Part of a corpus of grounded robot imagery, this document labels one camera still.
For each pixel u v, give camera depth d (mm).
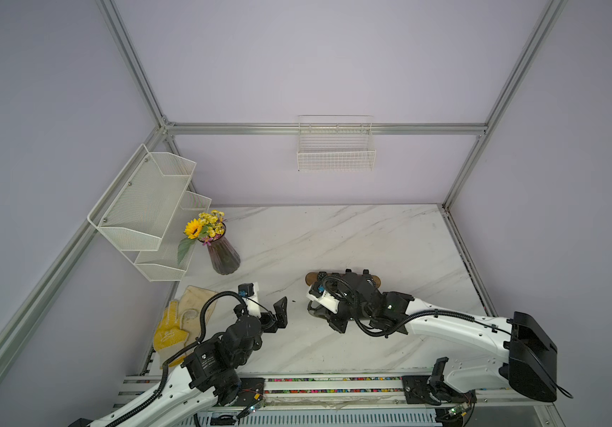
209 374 520
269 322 602
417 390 734
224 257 925
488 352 439
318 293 648
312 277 886
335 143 954
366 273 919
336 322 662
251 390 732
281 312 675
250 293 630
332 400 733
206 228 811
